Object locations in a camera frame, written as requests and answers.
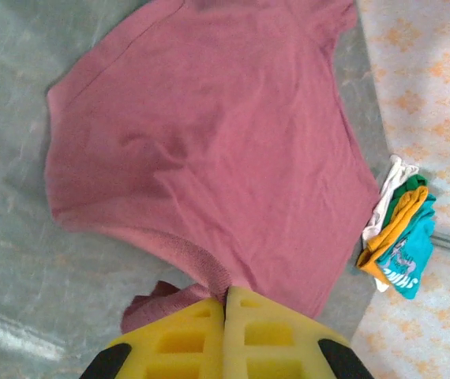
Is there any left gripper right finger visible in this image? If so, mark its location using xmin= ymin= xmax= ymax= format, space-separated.
xmin=223 ymin=286 xmax=374 ymax=379

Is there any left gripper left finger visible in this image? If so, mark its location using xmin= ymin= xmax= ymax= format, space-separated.
xmin=78 ymin=298 xmax=226 ymax=379

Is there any maroon t-shirt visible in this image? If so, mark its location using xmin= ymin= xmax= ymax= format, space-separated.
xmin=44 ymin=0 xmax=381 ymax=336

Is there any stack of folded t-shirts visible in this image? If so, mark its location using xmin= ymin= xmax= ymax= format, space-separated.
xmin=362 ymin=154 xmax=422 ymax=293

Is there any teal printed t-shirt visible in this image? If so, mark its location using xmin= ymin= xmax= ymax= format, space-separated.
xmin=377 ymin=193 xmax=437 ymax=301

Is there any orange t-shirt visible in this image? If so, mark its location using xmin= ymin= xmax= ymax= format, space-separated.
xmin=357 ymin=185 xmax=429 ymax=287

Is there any green t-shirt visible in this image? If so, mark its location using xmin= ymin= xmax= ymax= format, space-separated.
xmin=392 ymin=173 xmax=429 ymax=198

